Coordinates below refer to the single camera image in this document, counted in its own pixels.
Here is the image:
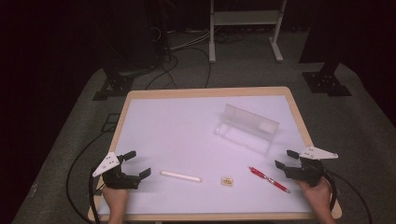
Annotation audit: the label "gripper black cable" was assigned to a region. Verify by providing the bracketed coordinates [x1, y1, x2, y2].
[88, 166, 106, 224]
[320, 169, 340, 214]

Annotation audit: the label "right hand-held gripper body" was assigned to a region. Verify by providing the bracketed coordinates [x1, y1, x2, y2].
[284, 146, 339, 188]

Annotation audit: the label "white metal stand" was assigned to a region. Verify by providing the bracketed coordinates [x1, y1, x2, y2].
[208, 0, 288, 64]

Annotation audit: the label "long black floor cable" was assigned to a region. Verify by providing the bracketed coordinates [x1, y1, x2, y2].
[65, 130, 108, 223]
[332, 171, 374, 224]

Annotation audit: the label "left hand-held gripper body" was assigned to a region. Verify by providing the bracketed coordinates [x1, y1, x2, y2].
[92, 151, 141, 190]

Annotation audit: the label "clear plastic pencil case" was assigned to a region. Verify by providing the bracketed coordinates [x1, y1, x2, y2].
[214, 103, 280, 157]

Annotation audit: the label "white cables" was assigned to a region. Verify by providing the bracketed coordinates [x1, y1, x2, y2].
[168, 29, 211, 52]

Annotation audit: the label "black stand base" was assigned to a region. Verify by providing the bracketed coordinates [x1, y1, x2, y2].
[92, 59, 135, 102]
[301, 60, 353, 98]

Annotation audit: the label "wooden table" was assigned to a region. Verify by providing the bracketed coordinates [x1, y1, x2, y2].
[87, 86, 343, 223]

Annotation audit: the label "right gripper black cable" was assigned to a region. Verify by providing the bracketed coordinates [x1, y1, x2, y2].
[320, 169, 340, 214]

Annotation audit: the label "white pen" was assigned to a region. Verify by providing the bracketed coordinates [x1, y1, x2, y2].
[160, 170, 204, 183]

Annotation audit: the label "person's left hand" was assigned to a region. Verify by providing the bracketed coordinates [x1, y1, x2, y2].
[102, 186, 130, 216]

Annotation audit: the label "person's right hand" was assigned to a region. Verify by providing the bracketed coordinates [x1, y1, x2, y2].
[295, 176, 333, 217]

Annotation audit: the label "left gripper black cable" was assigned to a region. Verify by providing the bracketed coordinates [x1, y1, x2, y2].
[88, 166, 106, 224]

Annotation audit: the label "white table mat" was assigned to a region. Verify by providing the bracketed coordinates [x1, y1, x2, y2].
[97, 94, 314, 217]

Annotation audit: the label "red pen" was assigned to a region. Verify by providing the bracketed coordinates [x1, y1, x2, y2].
[248, 166, 291, 194]

